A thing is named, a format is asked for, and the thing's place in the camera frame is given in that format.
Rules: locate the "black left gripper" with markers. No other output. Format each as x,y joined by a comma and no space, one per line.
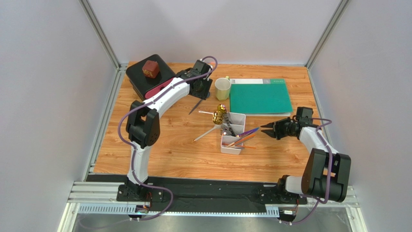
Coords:
202,94

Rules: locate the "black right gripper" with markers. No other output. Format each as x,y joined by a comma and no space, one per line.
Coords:
278,129

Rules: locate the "blue grey plastic spoon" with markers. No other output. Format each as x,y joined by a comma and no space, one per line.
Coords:
208,95

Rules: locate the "white ceramic spoon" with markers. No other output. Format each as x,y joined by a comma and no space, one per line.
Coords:
204,112

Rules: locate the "iridescent purple knife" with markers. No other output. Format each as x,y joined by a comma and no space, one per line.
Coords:
246,133

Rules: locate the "white compartment organizer box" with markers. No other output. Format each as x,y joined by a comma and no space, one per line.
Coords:
238,122

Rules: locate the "white handled ladle spoon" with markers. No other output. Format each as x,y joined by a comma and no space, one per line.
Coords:
207,132

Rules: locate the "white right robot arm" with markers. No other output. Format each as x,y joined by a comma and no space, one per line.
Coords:
327,171

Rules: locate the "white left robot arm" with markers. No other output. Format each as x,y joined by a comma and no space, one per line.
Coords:
143,125

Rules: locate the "pale yellow mug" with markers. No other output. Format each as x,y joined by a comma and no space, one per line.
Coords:
223,88

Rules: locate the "green notebook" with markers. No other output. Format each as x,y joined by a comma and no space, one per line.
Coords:
266,97

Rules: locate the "red brown cube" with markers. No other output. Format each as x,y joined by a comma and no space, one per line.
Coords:
151,69

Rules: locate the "black pink drawer box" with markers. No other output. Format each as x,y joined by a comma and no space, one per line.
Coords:
148,87

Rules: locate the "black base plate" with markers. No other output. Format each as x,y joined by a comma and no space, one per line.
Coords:
206,196

